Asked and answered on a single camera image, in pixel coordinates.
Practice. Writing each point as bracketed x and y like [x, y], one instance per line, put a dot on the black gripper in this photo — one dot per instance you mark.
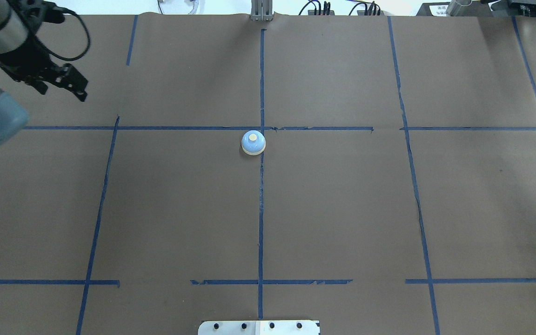
[22, 59]

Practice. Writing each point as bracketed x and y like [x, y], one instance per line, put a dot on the blue service bell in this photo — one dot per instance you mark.
[253, 143]

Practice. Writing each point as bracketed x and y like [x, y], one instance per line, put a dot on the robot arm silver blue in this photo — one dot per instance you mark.
[13, 116]

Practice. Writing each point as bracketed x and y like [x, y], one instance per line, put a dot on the orange black adapter box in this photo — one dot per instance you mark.
[371, 9]
[319, 8]

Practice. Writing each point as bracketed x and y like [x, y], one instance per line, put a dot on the metal cup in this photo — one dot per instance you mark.
[458, 8]

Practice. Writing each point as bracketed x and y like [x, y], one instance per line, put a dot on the aluminium frame post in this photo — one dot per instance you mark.
[262, 10]

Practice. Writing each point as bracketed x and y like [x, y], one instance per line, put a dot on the white camera pole with base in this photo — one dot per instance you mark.
[260, 327]

